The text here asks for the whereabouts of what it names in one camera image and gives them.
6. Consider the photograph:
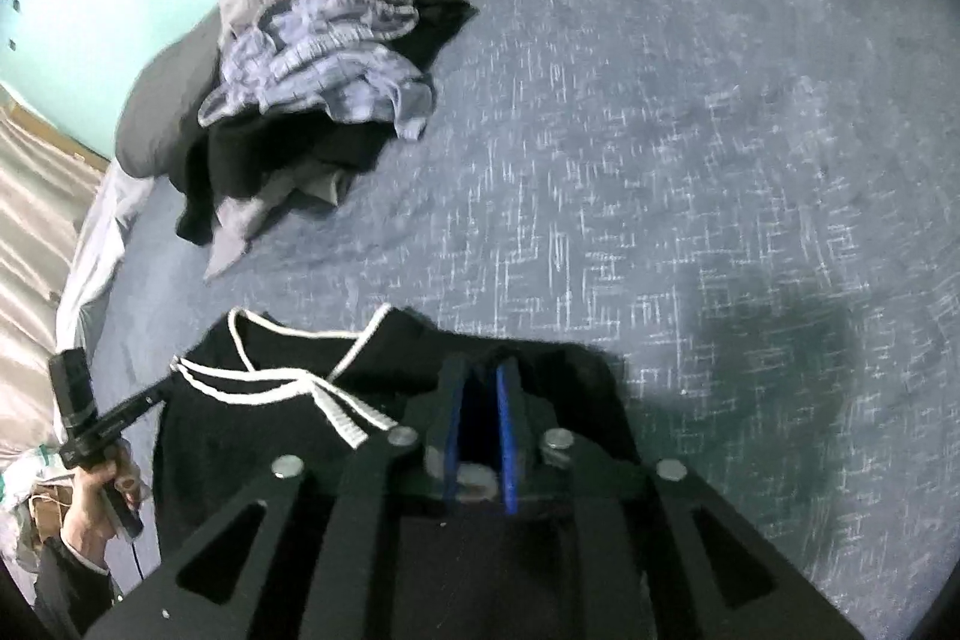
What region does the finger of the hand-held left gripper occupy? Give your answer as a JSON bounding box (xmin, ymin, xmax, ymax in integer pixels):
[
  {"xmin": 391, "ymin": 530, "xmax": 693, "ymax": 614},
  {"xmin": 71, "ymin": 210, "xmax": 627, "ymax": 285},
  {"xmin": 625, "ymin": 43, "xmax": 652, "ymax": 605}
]
[{"xmin": 97, "ymin": 370, "xmax": 179, "ymax": 440}]

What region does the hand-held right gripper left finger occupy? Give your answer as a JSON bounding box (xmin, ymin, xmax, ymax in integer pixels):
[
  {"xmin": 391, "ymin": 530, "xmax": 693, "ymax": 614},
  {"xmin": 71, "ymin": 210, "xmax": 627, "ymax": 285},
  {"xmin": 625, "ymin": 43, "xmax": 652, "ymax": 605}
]
[{"xmin": 82, "ymin": 359, "xmax": 466, "ymax": 640}]

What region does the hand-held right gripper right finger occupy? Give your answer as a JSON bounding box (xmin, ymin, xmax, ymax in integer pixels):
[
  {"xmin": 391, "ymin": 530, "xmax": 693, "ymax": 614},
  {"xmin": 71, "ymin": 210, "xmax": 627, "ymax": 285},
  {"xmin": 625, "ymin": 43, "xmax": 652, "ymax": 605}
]
[{"xmin": 491, "ymin": 361, "xmax": 863, "ymax": 640}]

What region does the black sweater white trim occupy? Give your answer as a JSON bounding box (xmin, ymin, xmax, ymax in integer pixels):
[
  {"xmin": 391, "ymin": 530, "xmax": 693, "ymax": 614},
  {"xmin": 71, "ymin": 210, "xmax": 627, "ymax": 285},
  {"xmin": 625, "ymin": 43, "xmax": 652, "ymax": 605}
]
[{"xmin": 154, "ymin": 306, "xmax": 638, "ymax": 640}]

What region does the person's left forearm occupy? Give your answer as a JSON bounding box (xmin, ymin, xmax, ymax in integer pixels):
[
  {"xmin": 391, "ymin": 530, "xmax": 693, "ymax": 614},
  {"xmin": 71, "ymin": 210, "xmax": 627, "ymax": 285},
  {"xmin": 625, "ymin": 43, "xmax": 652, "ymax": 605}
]
[{"xmin": 34, "ymin": 527, "xmax": 113, "ymax": 640}]

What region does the person's left hand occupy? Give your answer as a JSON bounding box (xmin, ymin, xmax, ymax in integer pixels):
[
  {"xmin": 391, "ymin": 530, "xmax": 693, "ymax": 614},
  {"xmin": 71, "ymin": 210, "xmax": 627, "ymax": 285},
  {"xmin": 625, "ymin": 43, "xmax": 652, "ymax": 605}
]
[{"xmin": 61, "ymin": 443, "xmax": 145, "ymax": 545}]

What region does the brown paper bag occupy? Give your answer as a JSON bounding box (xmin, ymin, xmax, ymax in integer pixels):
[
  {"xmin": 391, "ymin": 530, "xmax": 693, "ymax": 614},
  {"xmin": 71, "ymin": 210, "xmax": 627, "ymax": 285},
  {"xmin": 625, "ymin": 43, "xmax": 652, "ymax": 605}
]
[{"xmin": 30, "ymin": 497, "xmax": 76, "ymax": 537}]

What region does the beige curtain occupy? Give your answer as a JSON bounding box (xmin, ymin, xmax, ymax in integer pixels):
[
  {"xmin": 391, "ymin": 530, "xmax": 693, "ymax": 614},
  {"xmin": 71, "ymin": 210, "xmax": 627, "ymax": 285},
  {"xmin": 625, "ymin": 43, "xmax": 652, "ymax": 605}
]
[{"xmin": 0, "ymin": 100, "xmax": 110, "ymax": 461}]

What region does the light grey blanket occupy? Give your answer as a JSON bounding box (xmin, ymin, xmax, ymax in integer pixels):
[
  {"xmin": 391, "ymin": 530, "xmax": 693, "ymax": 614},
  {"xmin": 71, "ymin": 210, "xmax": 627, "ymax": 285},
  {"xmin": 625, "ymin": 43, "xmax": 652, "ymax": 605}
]
[{"xmin": 56, "ymin": 160, "xmax": 162, "ymax": 356}]

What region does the grey garment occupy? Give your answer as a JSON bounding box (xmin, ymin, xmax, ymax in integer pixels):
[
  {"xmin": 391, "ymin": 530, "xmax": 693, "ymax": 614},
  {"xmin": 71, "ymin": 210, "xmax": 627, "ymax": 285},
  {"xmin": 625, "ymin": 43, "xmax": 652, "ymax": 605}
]
[{"xmin": 202, "ymin": 167, "xmax": 357, "ymax": 281}]

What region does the wooden board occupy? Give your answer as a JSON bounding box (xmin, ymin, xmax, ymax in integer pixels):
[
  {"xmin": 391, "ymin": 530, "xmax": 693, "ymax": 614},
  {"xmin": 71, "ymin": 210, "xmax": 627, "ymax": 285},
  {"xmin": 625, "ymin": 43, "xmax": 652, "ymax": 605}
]
[{"xmin": 0, "ymin": 100, "xmax": 110, "ymax": 170}]

